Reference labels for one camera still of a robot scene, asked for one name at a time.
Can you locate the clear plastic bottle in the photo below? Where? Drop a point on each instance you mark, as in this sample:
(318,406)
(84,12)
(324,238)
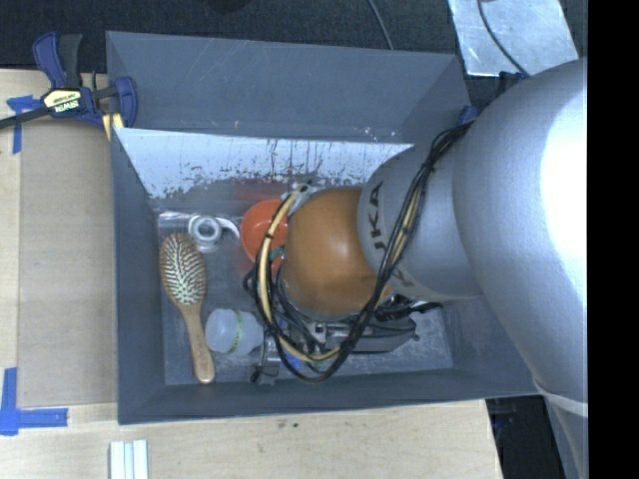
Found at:
(227,331)

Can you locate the orange bowl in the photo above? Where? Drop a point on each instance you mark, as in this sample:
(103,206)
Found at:
(259,227)

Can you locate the wooden hairbrush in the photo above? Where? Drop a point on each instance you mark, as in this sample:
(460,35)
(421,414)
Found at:
(183,270)

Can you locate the grey metal bin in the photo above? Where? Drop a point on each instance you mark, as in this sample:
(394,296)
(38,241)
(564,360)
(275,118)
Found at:
(279,88)

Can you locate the pale wood flat board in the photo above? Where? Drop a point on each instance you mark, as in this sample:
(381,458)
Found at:
(65,267)

